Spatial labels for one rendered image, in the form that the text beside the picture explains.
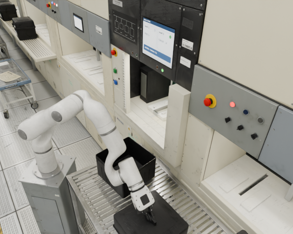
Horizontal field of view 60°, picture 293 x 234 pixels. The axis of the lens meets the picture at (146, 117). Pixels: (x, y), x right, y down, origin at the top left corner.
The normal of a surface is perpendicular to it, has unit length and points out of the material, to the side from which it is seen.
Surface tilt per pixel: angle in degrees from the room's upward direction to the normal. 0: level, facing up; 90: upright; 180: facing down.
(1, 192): 0
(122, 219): 0
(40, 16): 90
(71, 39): 90
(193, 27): 90
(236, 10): 90
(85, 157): 0
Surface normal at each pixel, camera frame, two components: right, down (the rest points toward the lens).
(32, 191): -0.18, 0.56
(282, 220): 0.03, -0.82
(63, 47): 0.58, 0.48
